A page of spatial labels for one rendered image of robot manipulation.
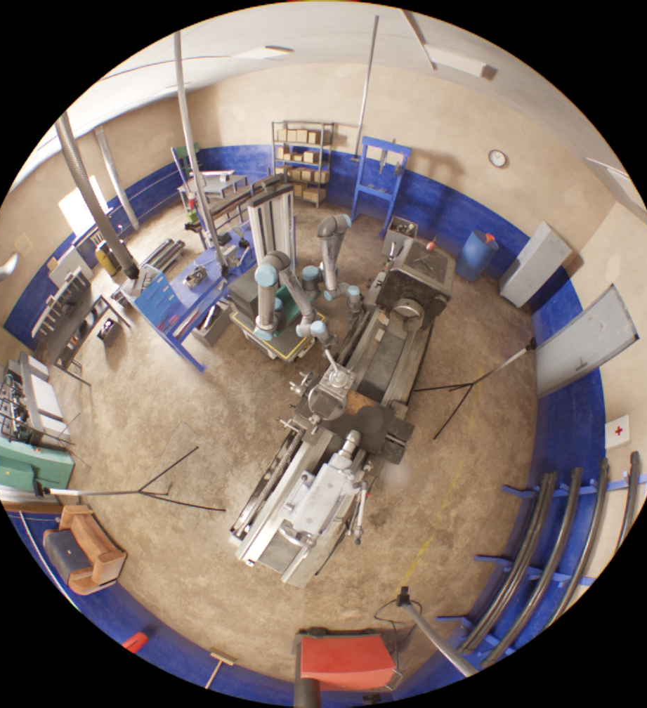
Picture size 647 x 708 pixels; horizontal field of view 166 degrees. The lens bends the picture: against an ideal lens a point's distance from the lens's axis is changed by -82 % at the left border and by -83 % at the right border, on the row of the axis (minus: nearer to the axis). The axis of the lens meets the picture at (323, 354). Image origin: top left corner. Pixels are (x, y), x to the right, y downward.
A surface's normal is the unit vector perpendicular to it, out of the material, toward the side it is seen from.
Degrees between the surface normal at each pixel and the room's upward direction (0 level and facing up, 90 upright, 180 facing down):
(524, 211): 90
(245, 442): 0
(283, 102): 90
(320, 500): 0
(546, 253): 90
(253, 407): 0
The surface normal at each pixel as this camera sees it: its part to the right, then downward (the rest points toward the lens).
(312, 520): 0.07, -0.44
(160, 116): 0.88, 0.45
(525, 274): -0.47, 0.77
